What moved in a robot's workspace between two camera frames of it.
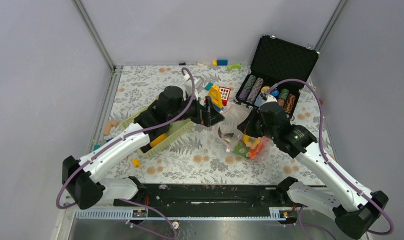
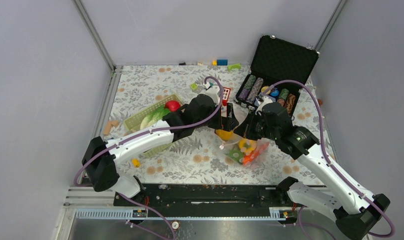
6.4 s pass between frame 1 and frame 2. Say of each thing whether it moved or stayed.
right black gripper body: stayed
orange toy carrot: moved
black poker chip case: stayed
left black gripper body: moved
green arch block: stayed
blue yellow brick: stayed
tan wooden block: stayed
